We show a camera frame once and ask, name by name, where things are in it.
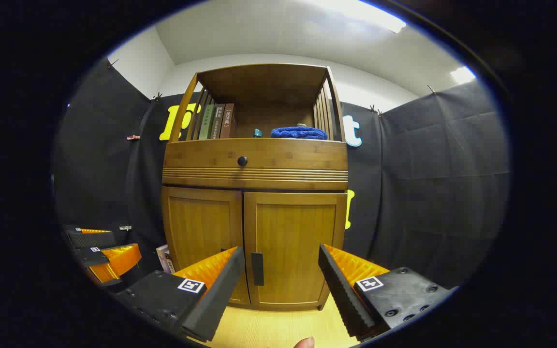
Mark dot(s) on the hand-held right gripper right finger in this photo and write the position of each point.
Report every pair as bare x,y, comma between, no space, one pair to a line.
341,295

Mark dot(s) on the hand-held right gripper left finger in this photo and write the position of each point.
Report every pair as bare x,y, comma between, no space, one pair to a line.
220,295

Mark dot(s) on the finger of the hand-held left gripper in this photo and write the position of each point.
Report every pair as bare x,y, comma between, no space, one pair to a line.
119,258
90,239

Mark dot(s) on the wooden cabinet door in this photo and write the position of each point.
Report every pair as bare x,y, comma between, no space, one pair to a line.
293,241
201,227

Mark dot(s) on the wooden double-door shoe cabinet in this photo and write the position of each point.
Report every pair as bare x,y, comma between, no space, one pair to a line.
259,79

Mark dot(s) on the wooden cabinet drawer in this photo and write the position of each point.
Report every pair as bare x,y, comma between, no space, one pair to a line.
288,154

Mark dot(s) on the white booklet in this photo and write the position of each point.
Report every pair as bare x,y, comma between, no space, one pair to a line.
165,258

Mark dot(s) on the black round drawer knob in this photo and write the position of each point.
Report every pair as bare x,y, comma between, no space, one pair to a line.
242,161

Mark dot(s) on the black backdrop cloth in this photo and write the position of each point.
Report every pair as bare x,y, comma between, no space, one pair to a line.
428,183

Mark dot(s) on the green book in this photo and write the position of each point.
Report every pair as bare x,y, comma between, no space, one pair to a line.
206,122

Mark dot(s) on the blue folded towel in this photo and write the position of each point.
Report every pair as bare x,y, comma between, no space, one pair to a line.
299,133

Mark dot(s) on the grey book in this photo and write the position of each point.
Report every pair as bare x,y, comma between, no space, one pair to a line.
216,121

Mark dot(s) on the brown book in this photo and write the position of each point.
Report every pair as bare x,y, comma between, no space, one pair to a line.
227,121

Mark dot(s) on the small ceiling light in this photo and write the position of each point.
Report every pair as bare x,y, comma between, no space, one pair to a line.
462,75

